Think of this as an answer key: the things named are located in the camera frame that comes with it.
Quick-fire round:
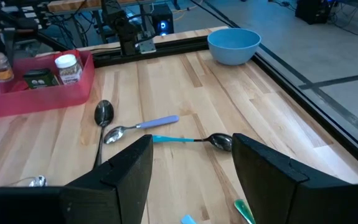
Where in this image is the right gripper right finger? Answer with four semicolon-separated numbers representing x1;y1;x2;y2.
232;133;354;224

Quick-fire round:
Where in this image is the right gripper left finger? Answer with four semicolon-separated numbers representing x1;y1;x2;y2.
60;134;154;224

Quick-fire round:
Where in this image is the plain silver spoon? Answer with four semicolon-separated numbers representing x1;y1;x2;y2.
6;175;48;188

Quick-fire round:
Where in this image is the white lid spice jar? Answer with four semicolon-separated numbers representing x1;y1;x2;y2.
54;54;83;85

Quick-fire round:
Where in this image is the green pepper spice tin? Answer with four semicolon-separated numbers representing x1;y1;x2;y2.
22;68;60;90

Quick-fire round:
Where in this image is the iridescent green spoon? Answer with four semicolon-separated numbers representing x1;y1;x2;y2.
233;198;257;224

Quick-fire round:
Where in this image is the all black long spoon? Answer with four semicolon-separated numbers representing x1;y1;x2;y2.
93;99;115;169

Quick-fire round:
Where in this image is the pink plastic tray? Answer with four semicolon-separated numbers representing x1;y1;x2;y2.
0;49;95;118

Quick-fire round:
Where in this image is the blue bowl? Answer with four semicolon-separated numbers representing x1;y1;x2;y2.
207;27;262;66

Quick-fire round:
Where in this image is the black computer blue light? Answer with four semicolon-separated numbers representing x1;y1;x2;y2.
151;3;175;37

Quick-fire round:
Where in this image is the black equipment case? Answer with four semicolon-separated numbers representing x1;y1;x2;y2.
294;0;335;25

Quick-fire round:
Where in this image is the wooden workbench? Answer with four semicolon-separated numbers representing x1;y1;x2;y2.
47;0;154;14

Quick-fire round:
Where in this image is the spoon with purple handle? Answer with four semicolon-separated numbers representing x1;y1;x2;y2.
103;114;180;145

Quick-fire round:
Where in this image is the spoon with light blue handle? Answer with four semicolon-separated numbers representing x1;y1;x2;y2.
180;214;197;224

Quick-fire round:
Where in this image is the black aluminium table frame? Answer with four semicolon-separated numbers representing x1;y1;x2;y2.
91;34;358;178

